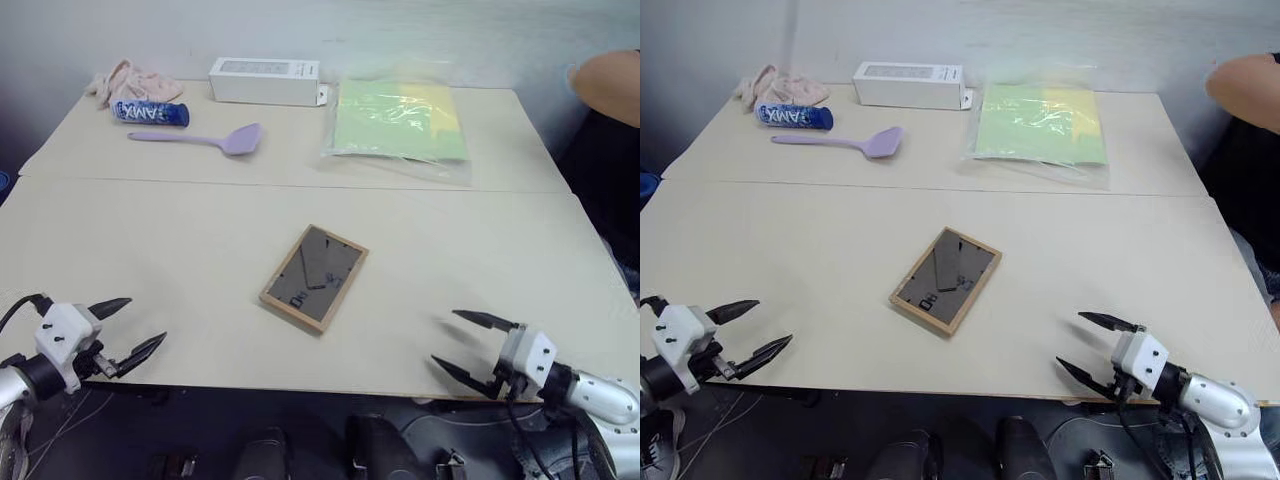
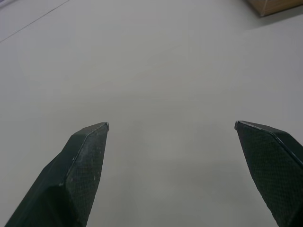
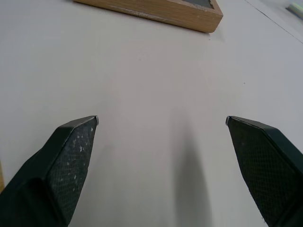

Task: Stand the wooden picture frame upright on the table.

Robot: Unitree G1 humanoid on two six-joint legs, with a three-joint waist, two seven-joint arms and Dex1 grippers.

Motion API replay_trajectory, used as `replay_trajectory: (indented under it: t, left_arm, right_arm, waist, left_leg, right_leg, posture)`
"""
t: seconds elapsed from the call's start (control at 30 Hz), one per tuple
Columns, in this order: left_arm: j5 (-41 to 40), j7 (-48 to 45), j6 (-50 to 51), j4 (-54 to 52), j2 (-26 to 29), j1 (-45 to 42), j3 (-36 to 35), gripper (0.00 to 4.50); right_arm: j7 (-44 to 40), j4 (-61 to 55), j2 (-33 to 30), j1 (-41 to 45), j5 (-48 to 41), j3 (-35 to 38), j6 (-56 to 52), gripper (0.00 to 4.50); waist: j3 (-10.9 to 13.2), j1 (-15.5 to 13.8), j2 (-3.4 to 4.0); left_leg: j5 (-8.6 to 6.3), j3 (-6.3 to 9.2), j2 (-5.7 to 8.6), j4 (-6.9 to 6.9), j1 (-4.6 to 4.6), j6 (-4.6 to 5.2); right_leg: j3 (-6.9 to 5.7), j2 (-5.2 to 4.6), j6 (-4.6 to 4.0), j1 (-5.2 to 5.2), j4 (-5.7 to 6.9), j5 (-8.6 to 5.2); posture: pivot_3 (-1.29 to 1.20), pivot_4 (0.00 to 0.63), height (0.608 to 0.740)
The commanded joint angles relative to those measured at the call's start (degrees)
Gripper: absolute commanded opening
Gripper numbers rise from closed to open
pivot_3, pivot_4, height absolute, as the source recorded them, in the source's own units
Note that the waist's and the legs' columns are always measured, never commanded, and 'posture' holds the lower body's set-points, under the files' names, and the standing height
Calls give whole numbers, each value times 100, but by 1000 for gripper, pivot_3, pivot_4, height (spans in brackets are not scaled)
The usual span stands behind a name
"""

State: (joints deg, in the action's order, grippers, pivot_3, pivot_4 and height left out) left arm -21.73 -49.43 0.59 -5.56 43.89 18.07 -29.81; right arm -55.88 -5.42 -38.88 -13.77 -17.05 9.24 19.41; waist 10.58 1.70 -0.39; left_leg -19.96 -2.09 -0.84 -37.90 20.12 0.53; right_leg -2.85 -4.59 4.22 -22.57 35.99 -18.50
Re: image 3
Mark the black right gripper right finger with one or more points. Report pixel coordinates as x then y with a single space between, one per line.
267 170

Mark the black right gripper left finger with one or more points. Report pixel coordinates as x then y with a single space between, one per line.
47 177

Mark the iridescent object at table edge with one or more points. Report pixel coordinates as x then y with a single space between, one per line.
295 8

